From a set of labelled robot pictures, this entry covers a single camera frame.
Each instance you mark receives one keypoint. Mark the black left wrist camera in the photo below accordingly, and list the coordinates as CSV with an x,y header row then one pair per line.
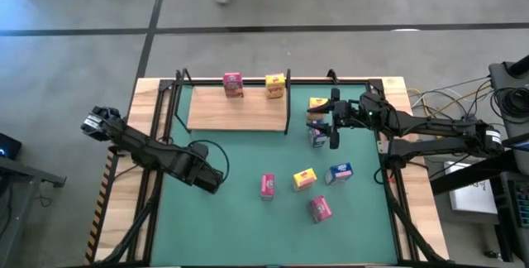
x,y
199,150

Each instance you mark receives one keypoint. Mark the blue cereal box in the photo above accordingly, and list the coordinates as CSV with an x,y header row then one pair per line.
x,y
338,173
316,139

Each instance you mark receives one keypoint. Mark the black keyboard blue keys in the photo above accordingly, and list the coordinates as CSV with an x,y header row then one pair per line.
x,y
521,206

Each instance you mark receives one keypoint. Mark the black computer case blue lights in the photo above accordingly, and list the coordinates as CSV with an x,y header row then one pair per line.
x,y
9,146

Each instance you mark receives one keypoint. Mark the grey metal desk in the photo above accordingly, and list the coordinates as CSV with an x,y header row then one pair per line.
x,y
20,170

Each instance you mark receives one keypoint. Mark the wooden board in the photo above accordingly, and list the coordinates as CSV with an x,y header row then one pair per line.
x,y
256,113

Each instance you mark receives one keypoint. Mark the yellow black hazard tape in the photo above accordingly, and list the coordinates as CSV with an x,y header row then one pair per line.
x,y
99,206

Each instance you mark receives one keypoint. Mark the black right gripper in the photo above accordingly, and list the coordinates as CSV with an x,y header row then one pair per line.
x,y
349,114

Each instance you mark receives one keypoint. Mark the yellow cereal box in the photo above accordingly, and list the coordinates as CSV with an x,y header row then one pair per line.
x,y
304,179
275,85
317,102

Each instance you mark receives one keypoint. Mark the black power adapter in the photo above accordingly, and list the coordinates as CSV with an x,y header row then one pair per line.
x,y
469,117

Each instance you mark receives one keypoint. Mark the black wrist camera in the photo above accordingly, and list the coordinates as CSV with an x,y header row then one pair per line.
x,y
199,150
334,140

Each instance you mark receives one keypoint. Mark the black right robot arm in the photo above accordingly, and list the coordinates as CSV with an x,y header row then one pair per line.
x,y
434,129

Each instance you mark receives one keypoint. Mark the grey equipment stand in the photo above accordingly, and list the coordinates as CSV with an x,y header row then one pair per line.
x,y
502,78

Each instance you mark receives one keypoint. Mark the green table mat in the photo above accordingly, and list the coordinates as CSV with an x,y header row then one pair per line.
x,y
248,226

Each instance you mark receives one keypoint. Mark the black clamp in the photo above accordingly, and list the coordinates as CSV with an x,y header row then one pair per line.
x,y
332,76

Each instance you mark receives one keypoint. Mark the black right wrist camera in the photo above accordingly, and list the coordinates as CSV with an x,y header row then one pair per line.
x,y
334,140

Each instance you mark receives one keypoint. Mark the black metal table frame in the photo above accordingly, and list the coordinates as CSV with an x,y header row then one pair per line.
x,y
375,84

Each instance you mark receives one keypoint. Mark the white board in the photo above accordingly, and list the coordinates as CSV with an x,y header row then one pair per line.
x,y
471,199

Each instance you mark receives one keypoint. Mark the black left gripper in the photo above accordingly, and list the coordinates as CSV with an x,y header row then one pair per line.
x,y
204,177

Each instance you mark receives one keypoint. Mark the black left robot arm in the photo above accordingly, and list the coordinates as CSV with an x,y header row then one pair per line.
x,y
140,148

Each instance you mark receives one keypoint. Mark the pink cereal box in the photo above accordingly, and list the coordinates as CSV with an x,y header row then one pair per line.
x,y
319,209
232,84
268,186

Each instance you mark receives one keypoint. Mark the black side desk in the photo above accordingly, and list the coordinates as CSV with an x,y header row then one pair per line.
x,y
463,179

